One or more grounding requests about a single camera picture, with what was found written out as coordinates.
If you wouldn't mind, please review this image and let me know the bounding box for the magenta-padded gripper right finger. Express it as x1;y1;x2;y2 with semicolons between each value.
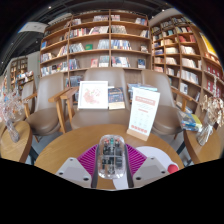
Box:
124;144;169;189

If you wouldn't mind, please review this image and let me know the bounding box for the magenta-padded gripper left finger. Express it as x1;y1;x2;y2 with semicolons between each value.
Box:
55;144;100;190

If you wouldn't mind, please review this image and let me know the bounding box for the transparent computer mouse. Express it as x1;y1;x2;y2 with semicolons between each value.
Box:
96;133;128;180

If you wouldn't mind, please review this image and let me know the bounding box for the white mouse pad red rest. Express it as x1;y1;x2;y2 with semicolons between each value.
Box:
112;145;180;191

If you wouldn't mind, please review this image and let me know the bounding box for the white and red table sign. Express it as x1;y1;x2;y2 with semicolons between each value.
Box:
126;87;161;142

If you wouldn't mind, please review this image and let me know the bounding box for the brown padded wooden armchair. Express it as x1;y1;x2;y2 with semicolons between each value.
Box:
22;72;69;137
139;69;194;137
59;67;133;130

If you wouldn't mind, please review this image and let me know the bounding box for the round wooden side table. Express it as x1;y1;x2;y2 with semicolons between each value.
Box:
183;128;224;165
0;120;34;164

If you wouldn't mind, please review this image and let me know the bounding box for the stack of colourful books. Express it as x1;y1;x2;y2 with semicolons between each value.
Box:
181;112;203;133

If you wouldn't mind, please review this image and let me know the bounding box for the glass vase with dried flowers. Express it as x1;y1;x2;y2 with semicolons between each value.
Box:
0;89;34;144
196;94;224;147

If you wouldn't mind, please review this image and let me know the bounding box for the white framed flower picture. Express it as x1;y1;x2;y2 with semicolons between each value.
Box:
77;80;109;111

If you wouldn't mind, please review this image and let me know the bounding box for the dark blue book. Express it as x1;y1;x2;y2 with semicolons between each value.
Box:
107;87;126;110

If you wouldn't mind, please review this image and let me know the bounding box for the blue books pile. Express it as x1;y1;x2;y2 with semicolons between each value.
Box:
127;83;158;101

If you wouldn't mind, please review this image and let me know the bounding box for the distant wooden bookshelf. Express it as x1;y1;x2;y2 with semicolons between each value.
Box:
8;56;29;88

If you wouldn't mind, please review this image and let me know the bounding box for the curved wooden bookshelf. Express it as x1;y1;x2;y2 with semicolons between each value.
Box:
149;14;224;114

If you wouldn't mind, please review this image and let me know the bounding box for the wide wooden bookshelf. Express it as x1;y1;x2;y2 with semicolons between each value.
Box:
39;9;151;88

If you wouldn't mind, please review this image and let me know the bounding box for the white hanging ceiling panel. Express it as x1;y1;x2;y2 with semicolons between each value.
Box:
18;21;49;34

